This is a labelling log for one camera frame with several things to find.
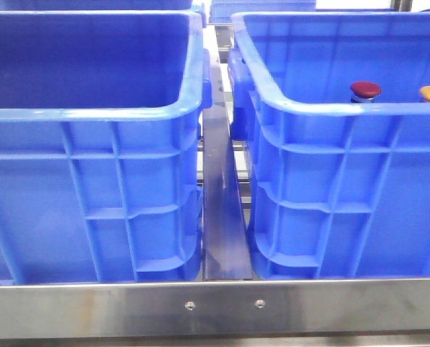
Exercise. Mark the blue crate behind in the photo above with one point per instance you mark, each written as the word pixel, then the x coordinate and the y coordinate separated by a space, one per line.
pixel 53 5

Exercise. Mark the blue plastic source crate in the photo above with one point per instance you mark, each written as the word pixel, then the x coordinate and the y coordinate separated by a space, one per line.
pixel 99 117

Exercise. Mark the stainless steel front rail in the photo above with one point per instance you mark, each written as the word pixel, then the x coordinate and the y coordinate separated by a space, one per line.
pixel 248 307

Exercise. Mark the small blue background crate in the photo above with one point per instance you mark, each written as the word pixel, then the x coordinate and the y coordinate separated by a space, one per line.
pixel 221 11

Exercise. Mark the red push button front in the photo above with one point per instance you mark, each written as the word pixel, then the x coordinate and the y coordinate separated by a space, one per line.
pixel 364 91

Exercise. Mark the blue plastic target crate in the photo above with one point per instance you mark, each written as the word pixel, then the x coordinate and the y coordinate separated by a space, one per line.
pixel 339 189

